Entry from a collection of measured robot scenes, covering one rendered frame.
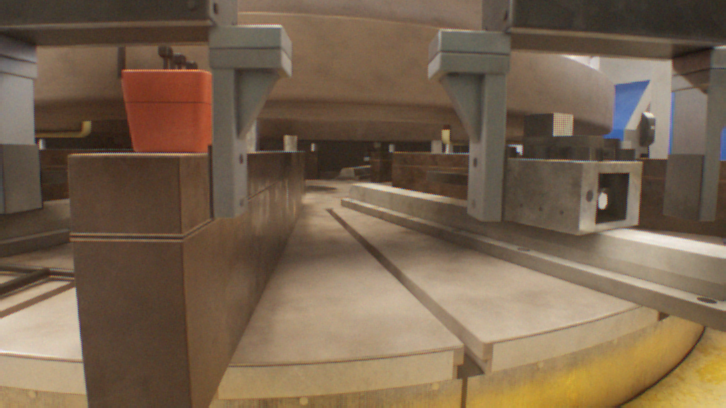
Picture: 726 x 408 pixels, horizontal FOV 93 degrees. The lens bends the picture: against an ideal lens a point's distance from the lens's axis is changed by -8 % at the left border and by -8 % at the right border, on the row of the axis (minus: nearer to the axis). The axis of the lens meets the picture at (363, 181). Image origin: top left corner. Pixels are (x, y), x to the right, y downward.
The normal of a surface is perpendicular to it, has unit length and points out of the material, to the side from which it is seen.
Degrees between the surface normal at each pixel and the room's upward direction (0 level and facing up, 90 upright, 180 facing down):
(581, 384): 90
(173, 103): 97
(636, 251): 71
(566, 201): 90
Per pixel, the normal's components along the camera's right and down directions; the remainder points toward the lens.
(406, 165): -0.65, 0.05
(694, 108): -1.00, -0.01
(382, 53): 0.25, 0.08
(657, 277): -0.89, 0.02
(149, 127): 0.07, 0.20
